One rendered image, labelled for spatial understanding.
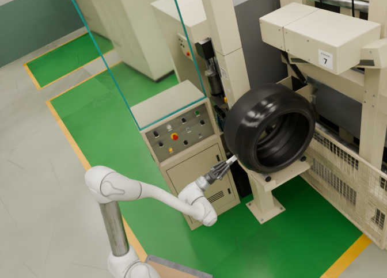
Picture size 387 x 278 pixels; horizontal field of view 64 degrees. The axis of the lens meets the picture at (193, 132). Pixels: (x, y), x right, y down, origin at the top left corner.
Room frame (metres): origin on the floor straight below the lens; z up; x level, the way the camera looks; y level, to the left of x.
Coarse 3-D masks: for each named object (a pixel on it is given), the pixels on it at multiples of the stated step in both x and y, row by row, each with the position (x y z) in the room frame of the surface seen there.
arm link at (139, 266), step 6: (138, 264) 1.01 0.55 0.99; (144, 264) 1.00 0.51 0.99; (132, 270) 0.98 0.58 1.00; (138, 270) 0.97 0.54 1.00; (144, 270) 0.96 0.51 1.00; (150, 270) 0.96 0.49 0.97; (126, 276) 1.00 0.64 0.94; (132, 276) 0.95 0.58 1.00; (138, 276) 0.94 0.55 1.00; (144, 276) 0.93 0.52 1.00; (150, 276) 0.93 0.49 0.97; (156, 276) 0.94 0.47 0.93
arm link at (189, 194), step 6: (186, 186) 1.35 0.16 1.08; (192, 186) 1.32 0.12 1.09; (198, 186) 1.31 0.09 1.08; (180, 192) 1.34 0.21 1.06; (186, 192) 1.30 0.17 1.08; (192, 192) 1.29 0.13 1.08; (198, 192) 1.28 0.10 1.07; (180, 198) 1.30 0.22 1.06; (186, 198) 1.28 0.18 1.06; (192, 198) 1.26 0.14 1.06; (198, 198) 1.24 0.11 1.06
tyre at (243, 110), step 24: (264, 96) 1.44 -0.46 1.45; (288, 96) 1.40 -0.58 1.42; (240, 120) 1.41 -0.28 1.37; (264, 120) 1.32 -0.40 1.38; (288, 120) 1.62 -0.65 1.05; (312, 120) 1.38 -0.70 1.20; (240, 144) 1.33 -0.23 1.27; (264, 144) 1.59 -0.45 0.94; (288, 144) 1.51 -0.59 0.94; (264, 168) 1.30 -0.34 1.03
